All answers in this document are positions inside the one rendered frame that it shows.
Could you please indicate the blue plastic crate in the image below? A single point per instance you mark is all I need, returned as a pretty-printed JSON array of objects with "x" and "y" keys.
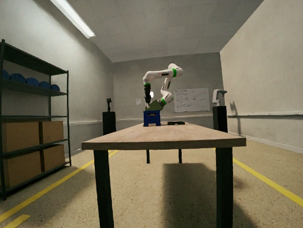
[{"x": 151, "y": 118}]

